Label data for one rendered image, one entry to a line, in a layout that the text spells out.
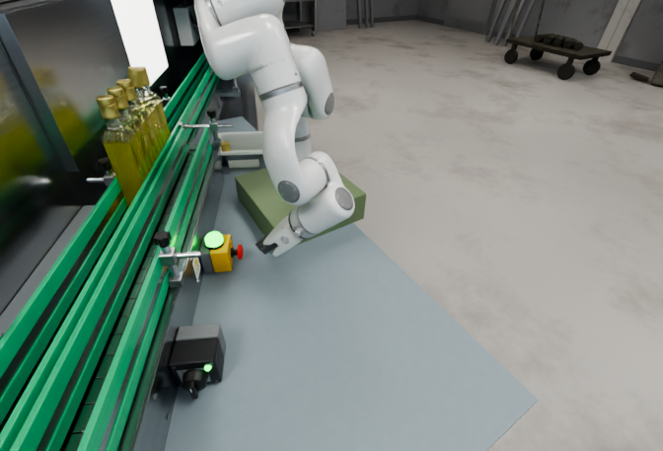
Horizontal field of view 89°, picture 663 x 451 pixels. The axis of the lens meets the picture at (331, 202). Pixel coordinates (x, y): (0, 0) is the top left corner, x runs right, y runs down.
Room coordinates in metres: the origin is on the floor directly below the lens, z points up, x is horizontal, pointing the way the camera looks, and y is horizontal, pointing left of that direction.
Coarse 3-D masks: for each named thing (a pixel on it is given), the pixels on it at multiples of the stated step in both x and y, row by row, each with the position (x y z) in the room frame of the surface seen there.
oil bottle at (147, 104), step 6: (138, 102) 0.87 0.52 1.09; (144, 102) 0.88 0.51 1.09; (150, 102) 0.90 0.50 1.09; (144, 108) 0.86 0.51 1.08; (150, 108) 0.88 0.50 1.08; (150, 114) 0.86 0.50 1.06; (156, 114) 0.90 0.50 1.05; (156, 120) 0.89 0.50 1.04; (156, 126) 0.87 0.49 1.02; (156, 132) 0.87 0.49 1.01; (162, 132) 0.90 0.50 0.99; (162, 138) 0.89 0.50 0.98; (162, 144) 0.88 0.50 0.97
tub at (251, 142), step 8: (224, 136) 1.23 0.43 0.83; (232, 136) 1.24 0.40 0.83; (240, 136) 1.24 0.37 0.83; (248, 136) 1.24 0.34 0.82; (256, 136) 1.25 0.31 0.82; (232, 144) 1.23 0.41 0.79; (240, 144) 1.24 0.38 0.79; (248, 144) 1.24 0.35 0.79; (256, 144) 1.25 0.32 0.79; (224, 152) 1.08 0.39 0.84; (232, 152) 1.08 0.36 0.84; (240, 152) 1.08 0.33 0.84; (248, 152) 1.09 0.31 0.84; (256, 152) 1.09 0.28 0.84
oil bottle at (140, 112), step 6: (138, 108) 0.83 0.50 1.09; (132, 114) 0.81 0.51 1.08; (138, 114) 0.81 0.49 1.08; (144, 114) 0.83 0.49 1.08; (144, 120) 0.81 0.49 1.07; (150, 120) 0.85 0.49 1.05; (144, 126) 0.81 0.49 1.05; (150, 126) 0.84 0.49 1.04; (150, 132) 0.83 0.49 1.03; (150, 138) 0.81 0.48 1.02; (156, 138) 0.85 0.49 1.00; (150, 144) 0.81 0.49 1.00; (156, 144) 0.84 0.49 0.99; (156, 150) 0.83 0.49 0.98; (156, 156) 0.82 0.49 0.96
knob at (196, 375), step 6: (186, 372) 0.31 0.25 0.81; (192, 372) 0.30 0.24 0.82; (198, 372) 0.31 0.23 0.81; (204, 372) 0.31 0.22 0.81; (186, 378) 0.30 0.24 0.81; (192, 378) 0.29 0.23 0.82; (198, 378) 0.30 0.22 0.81; (204, 378) 0.30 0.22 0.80; (186, 384) 0.29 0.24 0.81; (192, 384) 0.28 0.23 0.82; (198, 384) 0.29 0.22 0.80; (204, 384) 0.29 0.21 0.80; (186, 390) 0.29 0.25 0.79; (192, 390) 0.28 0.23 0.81; (198, 390) 0.29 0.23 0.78; (192, 396) 0.28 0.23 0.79
